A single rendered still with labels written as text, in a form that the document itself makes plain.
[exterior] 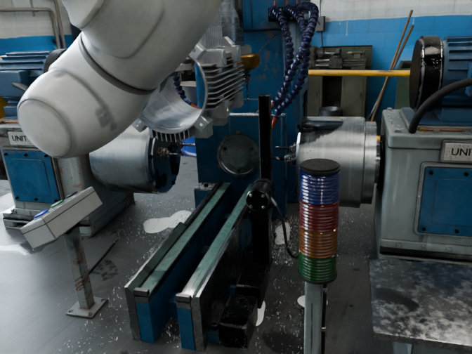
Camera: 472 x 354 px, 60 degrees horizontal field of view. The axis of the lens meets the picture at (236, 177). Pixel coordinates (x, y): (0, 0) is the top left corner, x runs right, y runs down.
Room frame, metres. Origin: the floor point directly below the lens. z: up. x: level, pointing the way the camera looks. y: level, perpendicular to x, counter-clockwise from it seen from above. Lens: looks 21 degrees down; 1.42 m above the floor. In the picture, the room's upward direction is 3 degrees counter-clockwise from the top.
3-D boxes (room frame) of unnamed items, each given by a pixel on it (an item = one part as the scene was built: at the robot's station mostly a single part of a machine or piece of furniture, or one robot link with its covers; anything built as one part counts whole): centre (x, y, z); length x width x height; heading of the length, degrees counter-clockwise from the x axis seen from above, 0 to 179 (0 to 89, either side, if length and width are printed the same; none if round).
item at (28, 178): (1.33, 0.59, 0.99); 0.35 x 0.31 x 0.37; 74
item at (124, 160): (1.27, 0.35, 1.04); 0.37 x 0.25 x 0.25; 74
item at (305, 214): (0.57, -0.12, 1.14); 0.06 x 0.06 x 0.04
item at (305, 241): (0.57, -0.12, 1.10); 0.06 x 0.06 x 0.04
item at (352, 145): (1.08, -0.30, 1.04); 0.41 x 0.25 x 0.25; 74
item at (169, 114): (0.82, 0.09, 1.31); 0.20 x 0.19 x 0.19; 164
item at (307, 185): (0.57, -0.12, 1.19); 0.06 x 0.06 x 0.04
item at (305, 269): (0.57, -0.12, 1.05); 0.06 x 0.06 x 0.04
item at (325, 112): (5.45, -1.31, 0.14); 0.30 x 0.30 x 0.27
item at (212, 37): (0.86, 0.08, 1.41); 0.12 x 0.11 x 0.07; 164
